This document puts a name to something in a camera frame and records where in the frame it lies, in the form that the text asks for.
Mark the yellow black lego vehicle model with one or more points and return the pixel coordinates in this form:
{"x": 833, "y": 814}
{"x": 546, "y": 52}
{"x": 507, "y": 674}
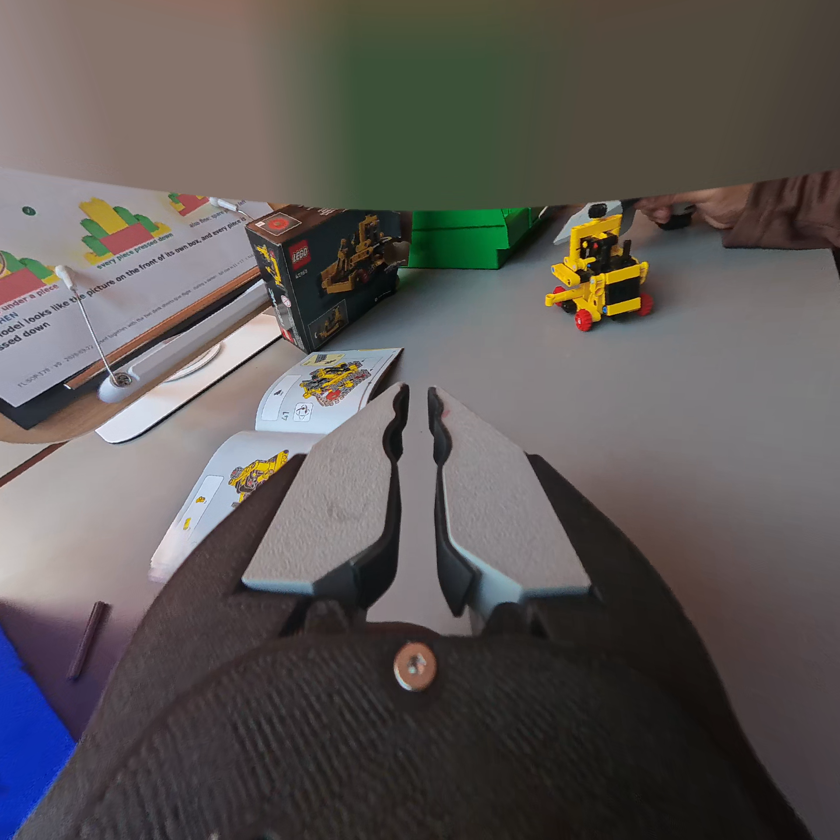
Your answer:
{"x": 617, "y": 289}

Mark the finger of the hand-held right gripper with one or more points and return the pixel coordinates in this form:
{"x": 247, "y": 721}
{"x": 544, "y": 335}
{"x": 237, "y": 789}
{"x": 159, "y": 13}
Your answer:
{"x": 576, "y": 220}

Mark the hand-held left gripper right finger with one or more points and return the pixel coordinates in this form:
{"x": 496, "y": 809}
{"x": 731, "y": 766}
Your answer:
{"x": 505, "y": 512}

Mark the dark lego set box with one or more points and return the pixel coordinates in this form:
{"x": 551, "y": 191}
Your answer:
{"x": 341, "y": 282}

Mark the wooden document stand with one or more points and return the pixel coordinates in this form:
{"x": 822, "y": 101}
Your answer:
{"x": 39, "y": 413}

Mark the person's right hand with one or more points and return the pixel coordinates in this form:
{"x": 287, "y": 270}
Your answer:
{"x": 715, "y": 203}

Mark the pale grey page holder bar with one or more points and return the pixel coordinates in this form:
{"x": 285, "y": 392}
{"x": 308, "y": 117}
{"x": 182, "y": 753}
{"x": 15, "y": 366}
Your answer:
{"x": 184, "y": 344}

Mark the printed instruction sheet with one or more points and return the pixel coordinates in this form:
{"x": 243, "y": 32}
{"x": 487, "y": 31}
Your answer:
{"x": 131, "y": 289}

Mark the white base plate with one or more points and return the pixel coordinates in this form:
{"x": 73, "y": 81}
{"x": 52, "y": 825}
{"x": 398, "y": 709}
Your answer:
{"x": 151, "y": 413}

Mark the open lego instruction booklet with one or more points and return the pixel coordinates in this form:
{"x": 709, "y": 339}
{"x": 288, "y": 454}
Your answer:
{"x": 216, "y": 472}

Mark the dark brown stick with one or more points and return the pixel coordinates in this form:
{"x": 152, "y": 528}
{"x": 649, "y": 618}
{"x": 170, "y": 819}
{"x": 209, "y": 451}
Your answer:
{"x": 88, "y": 640}

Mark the blue sheet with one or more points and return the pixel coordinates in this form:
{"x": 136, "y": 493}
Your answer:
{"x": 26, "y": 722}

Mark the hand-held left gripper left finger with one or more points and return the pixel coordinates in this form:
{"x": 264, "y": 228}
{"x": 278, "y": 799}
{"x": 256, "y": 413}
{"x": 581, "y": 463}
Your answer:
{"x": 328, "y": 512}

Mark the green plastic bin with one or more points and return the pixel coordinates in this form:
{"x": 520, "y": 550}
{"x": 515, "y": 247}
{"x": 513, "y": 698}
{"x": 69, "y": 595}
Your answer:
{"x": 459, "y": 243}

